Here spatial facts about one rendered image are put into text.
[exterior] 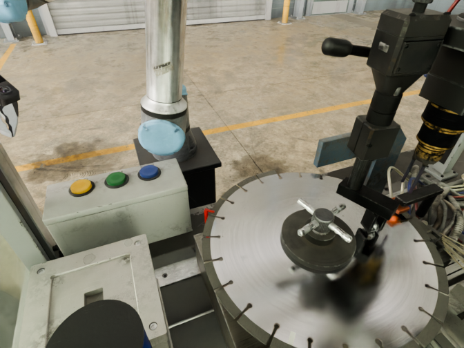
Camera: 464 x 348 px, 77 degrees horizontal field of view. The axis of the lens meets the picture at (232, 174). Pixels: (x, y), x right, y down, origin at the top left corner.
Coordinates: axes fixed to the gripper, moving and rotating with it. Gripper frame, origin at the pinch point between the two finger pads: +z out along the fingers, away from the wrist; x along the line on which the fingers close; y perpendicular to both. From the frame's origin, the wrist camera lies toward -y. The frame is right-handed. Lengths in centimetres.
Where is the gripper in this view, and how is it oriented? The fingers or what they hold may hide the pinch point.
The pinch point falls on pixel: (12, 133)
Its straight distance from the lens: 95.3
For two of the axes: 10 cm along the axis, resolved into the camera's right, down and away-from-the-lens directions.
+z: -0.1, 7.8, 6.3
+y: -8.7, -3.1, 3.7
